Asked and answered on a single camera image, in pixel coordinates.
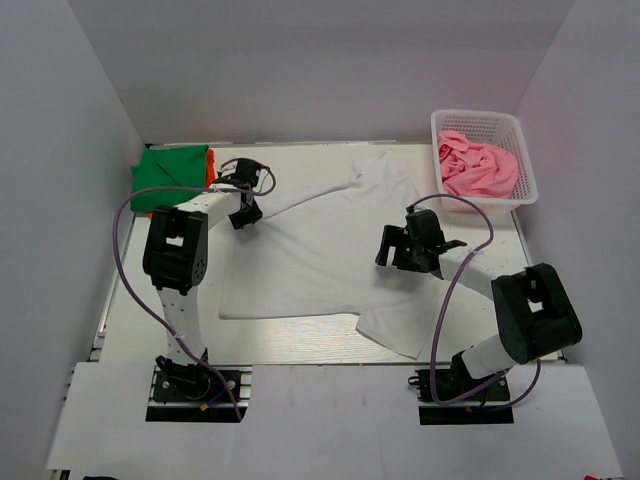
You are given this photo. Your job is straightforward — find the white t shirt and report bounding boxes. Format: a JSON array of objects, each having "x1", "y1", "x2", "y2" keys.
[{"x1": 219, "y1": 152, "x2": 441, "y2": 359}]

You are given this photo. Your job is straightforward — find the pink t shirt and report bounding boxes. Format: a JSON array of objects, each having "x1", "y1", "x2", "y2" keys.
[{"x1": 437, "y1": 130, "x2": 519, "y2": 199}]

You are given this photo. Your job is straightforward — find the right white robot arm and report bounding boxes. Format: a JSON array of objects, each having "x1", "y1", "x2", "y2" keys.
[{"x1": 375, "y1": 209, "x2": 583, "y2": 393}]

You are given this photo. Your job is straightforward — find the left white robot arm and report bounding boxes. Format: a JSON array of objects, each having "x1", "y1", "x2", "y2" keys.
[{"x1": 143, "y1": 158, "x2": 274, "y2": 364}]

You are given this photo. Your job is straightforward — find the orange folded t shirt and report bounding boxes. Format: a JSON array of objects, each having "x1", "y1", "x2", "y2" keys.
[{"x1": 140, "y1": 145, "x2": 216, "y2": 214}]

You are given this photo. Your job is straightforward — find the green folded t shirt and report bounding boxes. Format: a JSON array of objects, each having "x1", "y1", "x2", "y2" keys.
[{"x1": 130, "y1": 145, "x2": 211, "y2": 214}]

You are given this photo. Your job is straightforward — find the white plastic basket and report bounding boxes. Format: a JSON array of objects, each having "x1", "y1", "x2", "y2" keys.
[{"x1": 431, "y1": 109, "x2": 538, "y2": 215}]

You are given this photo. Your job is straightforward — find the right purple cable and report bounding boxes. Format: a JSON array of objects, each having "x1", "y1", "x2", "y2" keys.
[{"x1": 404, "y1": 194, "x2": 544, "y2": 407}]

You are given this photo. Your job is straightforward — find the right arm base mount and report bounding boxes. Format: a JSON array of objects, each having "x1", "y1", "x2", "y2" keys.
[{"x1": 407, "y1": 368, "x2": 514, "y2": 426}]

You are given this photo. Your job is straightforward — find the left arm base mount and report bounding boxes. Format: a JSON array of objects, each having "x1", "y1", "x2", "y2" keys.
[{"x1": 145, "y1": 356, "x2": 252, "y2": 424}]

